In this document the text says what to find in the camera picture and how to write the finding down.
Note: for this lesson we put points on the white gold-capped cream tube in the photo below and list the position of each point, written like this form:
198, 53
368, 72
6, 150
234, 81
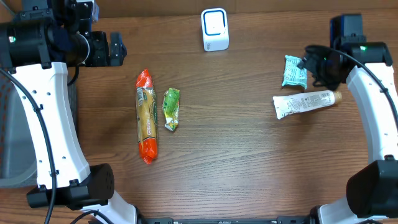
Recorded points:
304, 102

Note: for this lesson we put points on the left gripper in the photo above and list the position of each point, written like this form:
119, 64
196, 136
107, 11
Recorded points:
102, 59

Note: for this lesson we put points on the teal snack packet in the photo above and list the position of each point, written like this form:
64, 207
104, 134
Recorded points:
293, 75

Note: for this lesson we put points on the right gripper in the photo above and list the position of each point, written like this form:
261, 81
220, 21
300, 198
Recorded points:
309, 63

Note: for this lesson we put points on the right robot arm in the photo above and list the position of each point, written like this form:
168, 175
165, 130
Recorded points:
366, 68

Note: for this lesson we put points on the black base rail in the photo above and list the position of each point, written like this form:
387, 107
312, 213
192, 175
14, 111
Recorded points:
278, 220

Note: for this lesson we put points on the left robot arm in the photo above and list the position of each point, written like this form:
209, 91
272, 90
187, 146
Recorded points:
37, 48

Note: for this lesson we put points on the orange pasta package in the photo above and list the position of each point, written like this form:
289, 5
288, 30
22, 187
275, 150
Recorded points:
146, 112

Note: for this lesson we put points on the grey plastic shopping basket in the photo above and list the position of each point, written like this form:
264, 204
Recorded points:
15, 140

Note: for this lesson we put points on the white barcode scanner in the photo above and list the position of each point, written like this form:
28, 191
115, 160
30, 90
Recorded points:
215, 32

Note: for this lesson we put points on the green snack packet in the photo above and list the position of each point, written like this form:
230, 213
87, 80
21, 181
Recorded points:
170, 108

